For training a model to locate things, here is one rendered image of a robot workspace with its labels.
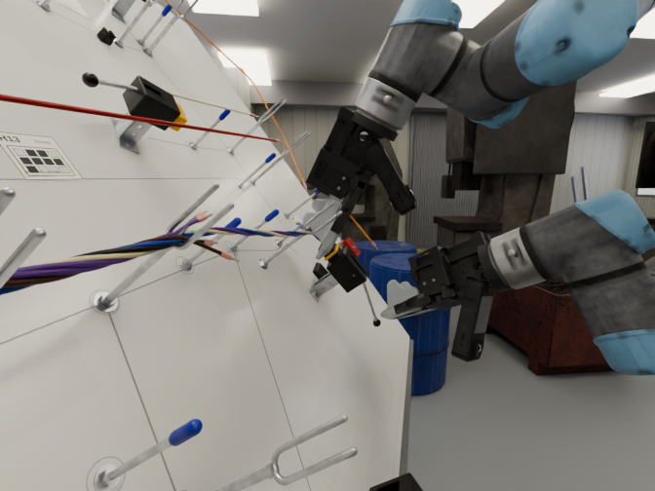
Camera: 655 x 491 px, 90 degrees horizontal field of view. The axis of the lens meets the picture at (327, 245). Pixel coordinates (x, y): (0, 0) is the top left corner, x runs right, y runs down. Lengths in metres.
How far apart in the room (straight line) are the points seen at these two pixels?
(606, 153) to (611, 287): 8.75
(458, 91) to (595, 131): 8.53
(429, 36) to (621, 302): 0.36
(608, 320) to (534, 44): 0.29
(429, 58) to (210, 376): 0.42
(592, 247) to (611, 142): 8.82
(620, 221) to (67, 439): 0.50
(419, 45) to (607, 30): 0.18
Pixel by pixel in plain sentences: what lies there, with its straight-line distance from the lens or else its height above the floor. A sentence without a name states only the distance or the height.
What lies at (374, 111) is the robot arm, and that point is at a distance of 0.46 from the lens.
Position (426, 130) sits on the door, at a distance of 6.93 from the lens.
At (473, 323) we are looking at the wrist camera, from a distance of 0.50.
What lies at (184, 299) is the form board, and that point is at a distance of 0.36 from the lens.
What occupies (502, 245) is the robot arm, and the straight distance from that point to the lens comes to 0.48.
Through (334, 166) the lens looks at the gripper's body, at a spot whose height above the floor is 1.29.
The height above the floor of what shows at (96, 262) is 1.22.
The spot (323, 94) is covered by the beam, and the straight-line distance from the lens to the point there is 6.08.
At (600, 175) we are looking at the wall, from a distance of 9.13.
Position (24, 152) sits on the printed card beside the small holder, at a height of 1.29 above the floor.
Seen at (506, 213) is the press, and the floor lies 0.96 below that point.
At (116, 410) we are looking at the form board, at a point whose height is 1.11.
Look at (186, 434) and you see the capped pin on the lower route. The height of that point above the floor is 1.13.
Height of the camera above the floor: 1.26
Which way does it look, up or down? 10 degrees down
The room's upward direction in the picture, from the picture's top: straight up
